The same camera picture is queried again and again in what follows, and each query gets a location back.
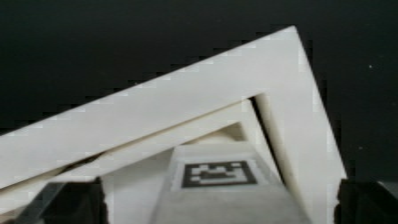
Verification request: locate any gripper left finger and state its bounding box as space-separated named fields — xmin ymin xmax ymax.
xmin=12 ymin=178 xmax=108 ymax=224

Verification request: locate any white square tabletop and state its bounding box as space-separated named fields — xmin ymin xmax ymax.
xmin=0 ymin=27 xmax=346 ymax=224

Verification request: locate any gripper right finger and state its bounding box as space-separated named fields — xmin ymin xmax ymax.
xmin=334 ymin=179 xmax=398 ymax=224

